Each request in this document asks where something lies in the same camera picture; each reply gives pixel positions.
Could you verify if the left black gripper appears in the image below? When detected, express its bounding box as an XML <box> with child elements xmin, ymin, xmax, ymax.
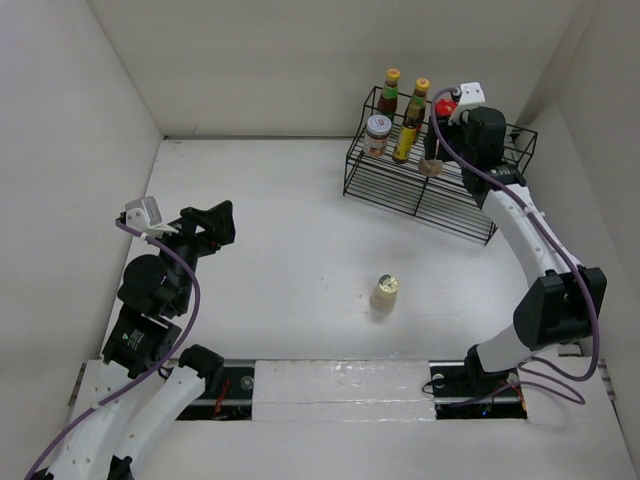
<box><xmin>150</xmin><ymin>199</ymin><xmax>235</xmax><ymax>312</ymax></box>

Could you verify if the red lid dark jar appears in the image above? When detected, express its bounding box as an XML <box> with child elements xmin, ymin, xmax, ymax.
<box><xmin>435</xmin><ymin>98</ymin><xmax>457</xmax><ymax>118</ymax></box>

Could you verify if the pink cap spice shaker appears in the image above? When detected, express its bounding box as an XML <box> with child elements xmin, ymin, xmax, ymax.
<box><xmin>418</xmin><ymin>157</ymin><xmax>444</xmax><ymax>178</ymax></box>

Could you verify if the red green sauce bottle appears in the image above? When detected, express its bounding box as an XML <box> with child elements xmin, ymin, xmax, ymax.
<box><xmin>405</xmin><ymin>77</ymin><xmax>430</xmax><ymax>134</ymax></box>

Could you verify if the small yellow brown bottle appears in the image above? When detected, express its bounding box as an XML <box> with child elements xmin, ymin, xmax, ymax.
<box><xmin>392</xmin><ymin>117</ymin><xmax>421</xmax><ymax>164</ymax></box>

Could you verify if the green label sauce bottle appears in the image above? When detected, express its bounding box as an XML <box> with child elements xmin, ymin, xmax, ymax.
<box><xmin>376</xmin><ymin>68</ymin><xmax>401</xmax><ymax>120</ymax></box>

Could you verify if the white lid glass jar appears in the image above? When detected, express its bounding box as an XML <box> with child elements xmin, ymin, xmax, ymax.
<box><xmin>363</xmin><ymin>114</ymin><xmax>392</xmax><ymax>157</ymax></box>

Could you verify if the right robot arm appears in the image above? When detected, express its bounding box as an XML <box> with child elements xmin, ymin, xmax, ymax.
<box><xmin>424</xmin><ymin>100</ymin><xmax>607</xmax><ymax>403</ymax></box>

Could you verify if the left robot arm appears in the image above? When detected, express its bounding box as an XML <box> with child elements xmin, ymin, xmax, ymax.
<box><xmin>26</xmin><ymin>196</ymin><xmax>236</xmax><ymax>479</ymax></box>

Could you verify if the yellow cap spice shaker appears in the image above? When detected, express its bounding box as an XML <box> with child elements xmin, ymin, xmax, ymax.
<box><xmin>370</xmin><ymin>274</ymin><xmax>399</xmax><ymax>312</ymax></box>

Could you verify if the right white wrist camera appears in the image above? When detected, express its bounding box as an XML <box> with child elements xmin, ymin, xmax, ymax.
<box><xmin>448</xmin><ymin>82</ymin><xmax>486</xmax><ymax>125</ymax></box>

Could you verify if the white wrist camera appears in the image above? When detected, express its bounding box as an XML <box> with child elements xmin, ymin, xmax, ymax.
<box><xmin>123</xmin><ymin>196</ymin><xmax>162</xmax><ymax>234</ymax></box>
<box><xmin>448</xmin><ymin>82</ymin><xmax>486</xmax><ymax>125</ymax></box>

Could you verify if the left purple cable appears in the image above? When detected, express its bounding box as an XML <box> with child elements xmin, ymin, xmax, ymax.
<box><xmin>24</xmin><ymin>222</ymin><xmax>204</xmax><ymax>480</ymax></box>

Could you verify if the purple cable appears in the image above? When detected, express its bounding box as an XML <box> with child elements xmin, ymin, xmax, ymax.
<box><xmin>430</xmin><ymin>87</ymin><xmax>601</xmax><ymax>407</ymax></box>
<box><xmin>24</xmin><ymin>222</ymin><xmax>204</xmax><ymax>480</ymax></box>

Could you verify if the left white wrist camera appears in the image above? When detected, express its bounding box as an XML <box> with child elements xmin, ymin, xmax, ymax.
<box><xmin>123</xmin><ymin>196</ymin><xmax>162</xmax><ymax>234</ymax></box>

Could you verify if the black wire rack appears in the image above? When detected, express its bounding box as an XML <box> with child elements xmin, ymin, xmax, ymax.
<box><xmin>341</xmin><ymin>87</ymin><xmax>539</xmax><ymax>245</ymax></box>

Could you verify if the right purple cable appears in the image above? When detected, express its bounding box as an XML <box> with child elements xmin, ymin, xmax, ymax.
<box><xmin>430</xmin><ymin>87</ymin><xmax>601</xmax><ymax>407</ymax></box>

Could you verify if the black mounting rail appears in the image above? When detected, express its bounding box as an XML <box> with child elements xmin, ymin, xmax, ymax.
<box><xmin>178</xmin><ymin>359</ymin><xmax>527</xmax><ymax>423</ymax></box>

